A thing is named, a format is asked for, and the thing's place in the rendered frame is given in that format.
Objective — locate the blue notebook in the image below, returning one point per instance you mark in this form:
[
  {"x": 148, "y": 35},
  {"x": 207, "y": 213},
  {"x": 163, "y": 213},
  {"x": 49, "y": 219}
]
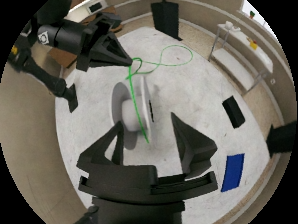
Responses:
[{"x": 233, "y": 172}]

